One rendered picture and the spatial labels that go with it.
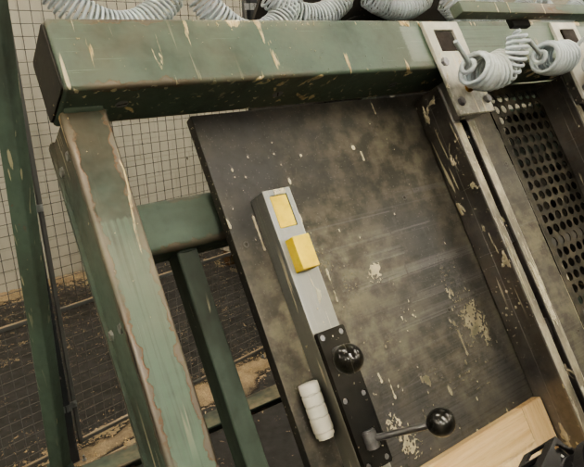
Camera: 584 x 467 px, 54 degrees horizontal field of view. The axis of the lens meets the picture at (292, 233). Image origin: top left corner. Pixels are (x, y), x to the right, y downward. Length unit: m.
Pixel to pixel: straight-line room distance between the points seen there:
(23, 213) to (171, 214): 0.58
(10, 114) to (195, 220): 0.57
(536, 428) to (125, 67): 0.88
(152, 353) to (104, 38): 0.40
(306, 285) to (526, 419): 0.48
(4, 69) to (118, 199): 0.61
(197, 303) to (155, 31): 0.38
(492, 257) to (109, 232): 0.69
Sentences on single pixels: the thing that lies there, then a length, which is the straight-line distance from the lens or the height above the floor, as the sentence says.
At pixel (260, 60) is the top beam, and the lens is 0.88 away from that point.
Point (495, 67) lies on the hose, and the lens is 1.03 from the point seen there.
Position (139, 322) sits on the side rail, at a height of 1.61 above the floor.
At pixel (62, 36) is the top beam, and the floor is 1.94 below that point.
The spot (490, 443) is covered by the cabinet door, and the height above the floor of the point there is 1.29.
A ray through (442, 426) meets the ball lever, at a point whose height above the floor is 1.45.
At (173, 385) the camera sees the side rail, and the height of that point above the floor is 1.53.
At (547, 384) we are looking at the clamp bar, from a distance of 1.14.
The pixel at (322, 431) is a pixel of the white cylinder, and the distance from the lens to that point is 0.83.
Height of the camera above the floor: 1.90
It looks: 17 degrees down
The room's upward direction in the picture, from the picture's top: 2 degrees counter-clockwise
